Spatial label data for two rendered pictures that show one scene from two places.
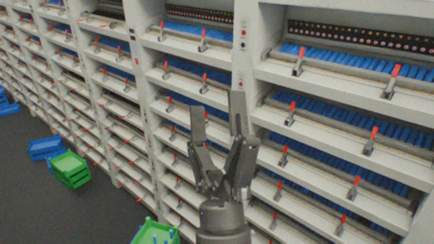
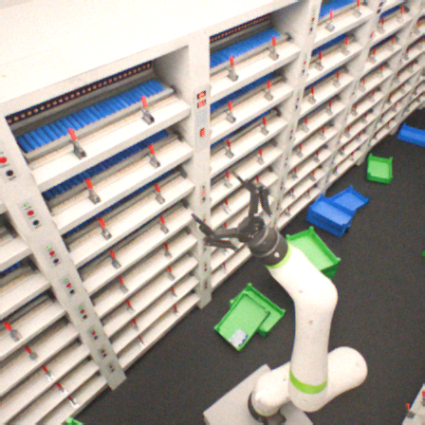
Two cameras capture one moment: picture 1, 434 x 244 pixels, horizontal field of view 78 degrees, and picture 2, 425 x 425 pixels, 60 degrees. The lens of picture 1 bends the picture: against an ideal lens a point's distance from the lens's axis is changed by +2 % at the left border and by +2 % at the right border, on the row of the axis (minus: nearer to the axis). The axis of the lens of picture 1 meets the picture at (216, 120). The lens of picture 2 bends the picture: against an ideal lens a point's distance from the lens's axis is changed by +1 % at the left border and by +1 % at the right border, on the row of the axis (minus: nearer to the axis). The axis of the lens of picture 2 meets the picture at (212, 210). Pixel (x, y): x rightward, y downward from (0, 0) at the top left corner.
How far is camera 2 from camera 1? 0.81 m
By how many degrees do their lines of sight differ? 66
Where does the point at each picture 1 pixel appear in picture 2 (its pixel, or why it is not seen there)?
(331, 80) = (109, 138)
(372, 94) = (142, 125)
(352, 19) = not seen: hidden behind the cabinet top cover
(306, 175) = (129, 221)
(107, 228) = not seen: outside the picture
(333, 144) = (138, 179)
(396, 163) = (172, 156)
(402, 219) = (186, 182)
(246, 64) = (25, 188)
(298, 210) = (137, 251)
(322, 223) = (154, 238)
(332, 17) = not seen: hidden behind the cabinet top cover
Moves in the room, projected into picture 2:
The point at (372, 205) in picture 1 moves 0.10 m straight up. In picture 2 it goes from (172, 192) to (170, 175)
